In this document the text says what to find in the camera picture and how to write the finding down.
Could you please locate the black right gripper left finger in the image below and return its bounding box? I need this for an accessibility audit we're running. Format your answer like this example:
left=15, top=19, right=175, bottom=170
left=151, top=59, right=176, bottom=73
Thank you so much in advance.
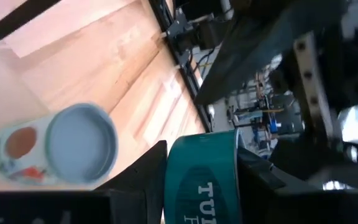
left=0, top=140, right=168, bottom=224

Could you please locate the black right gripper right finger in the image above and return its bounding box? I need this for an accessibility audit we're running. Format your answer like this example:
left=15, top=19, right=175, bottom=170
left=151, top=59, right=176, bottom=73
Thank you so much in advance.
left=237, top=146, right=358, bottom=224

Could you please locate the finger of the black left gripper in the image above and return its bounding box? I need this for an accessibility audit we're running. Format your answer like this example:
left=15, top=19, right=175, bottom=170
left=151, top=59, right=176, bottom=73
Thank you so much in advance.
left=194, top=9, right=295, bottom=105
left=270, top=138, right=358, bottom=189

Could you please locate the teal tuna can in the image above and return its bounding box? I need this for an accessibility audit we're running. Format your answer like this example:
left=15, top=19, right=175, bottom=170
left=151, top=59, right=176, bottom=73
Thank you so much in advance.
left=163, top=129, right=242, bottom=224

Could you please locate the red and cream label can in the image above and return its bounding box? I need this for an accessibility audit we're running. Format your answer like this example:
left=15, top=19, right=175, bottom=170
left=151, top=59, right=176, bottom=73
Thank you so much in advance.
left=0, top=102, right=119, bottom=187

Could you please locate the black aluminium table frame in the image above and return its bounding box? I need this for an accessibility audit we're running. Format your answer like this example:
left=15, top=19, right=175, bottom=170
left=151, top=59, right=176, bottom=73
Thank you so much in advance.
left=149, top=0, right=213, bottom=133

